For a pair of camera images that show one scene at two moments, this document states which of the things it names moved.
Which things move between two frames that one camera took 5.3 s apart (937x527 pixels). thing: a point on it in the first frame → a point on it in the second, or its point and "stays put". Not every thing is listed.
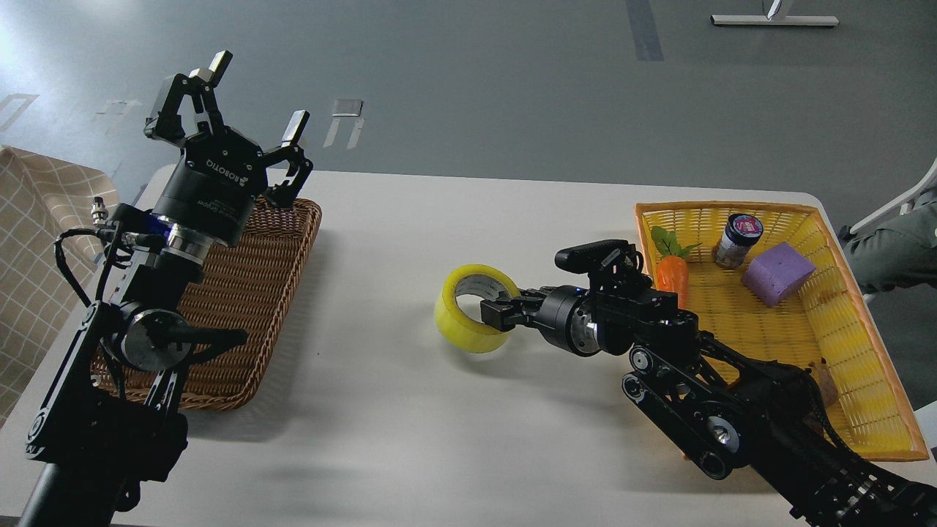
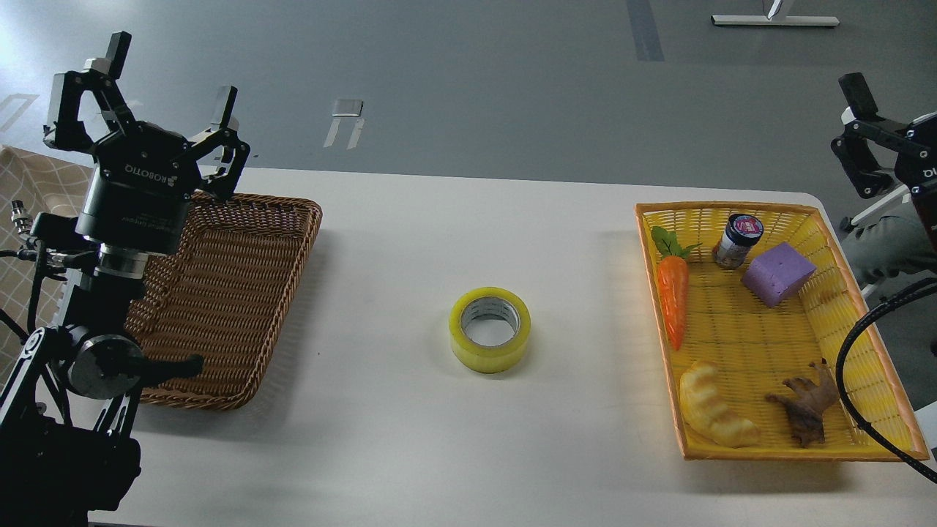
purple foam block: x=770 y=277 stays put
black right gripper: x=564 y=315 → x=915 y=170
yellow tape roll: x=485 y=284 → x=485 y=359
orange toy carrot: x=673 y=269 stays put
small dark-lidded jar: x=741 y=231 stays put
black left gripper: x=211 y=192 → x=144 y=173
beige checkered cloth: x=41 y=195 stays put
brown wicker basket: x=244 y=286 stays put
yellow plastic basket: x=768 y=281 stays put
